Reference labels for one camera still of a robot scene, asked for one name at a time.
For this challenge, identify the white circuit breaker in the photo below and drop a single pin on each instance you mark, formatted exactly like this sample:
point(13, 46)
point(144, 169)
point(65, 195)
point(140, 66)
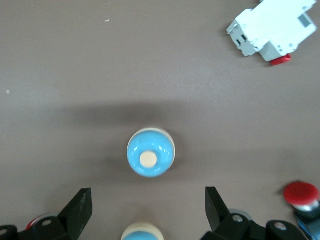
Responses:
point(272, 25)

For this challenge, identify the red push button blue base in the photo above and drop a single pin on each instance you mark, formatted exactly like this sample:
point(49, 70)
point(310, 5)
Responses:
point(301, 193)

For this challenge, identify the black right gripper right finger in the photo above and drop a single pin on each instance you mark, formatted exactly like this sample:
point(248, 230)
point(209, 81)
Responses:
point(216, 212)

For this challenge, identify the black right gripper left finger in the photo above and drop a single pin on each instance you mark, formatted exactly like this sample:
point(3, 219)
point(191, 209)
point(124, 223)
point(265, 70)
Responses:
point(77, 215)

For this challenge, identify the red emergency button orange base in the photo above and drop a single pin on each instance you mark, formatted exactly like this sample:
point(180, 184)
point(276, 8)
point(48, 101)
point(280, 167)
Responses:
point(30, 223)

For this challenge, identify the blue call bell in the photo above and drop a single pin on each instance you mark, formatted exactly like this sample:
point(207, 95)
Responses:
point(142, 233)
point(150, 150)

